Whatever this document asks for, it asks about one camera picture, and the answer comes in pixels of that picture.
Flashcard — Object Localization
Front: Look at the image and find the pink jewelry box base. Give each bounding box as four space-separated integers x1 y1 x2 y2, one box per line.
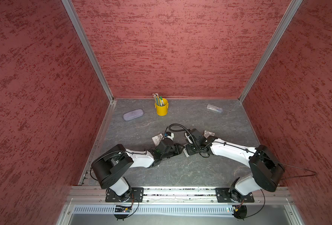
183 148 189 158

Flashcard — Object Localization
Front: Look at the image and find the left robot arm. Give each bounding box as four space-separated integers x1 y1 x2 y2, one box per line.
90 138 185 202

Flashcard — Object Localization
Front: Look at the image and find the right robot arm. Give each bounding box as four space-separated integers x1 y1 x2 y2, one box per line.
184 129 285 203

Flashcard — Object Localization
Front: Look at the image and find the small pink gift box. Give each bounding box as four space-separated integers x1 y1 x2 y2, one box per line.
152 134 163 146

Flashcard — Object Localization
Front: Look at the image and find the yellow pencil cup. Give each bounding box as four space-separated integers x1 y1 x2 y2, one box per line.
155 98 169 116

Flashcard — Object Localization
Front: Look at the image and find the clear plastic case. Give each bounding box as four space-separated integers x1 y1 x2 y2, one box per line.
207 104 223 113

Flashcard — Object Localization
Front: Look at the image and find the pencils and markers bunch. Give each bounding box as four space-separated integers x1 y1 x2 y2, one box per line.
153 93 165 107

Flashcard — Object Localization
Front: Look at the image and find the purple glasses case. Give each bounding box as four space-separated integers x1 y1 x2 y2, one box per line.
123 109 144 121

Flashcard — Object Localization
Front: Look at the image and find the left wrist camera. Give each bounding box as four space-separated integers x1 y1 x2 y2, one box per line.
164 131 174 140

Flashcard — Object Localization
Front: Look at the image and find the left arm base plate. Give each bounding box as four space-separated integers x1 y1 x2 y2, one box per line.
105 187 144 203

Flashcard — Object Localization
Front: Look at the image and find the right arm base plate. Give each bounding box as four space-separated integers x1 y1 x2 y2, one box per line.
215 187 255 203

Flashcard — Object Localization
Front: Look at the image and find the aluminium front rail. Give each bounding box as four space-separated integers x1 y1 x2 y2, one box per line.
66 186 295 205

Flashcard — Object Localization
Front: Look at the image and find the white perforated cable duct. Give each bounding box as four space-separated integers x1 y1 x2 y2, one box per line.
72 205 233 217

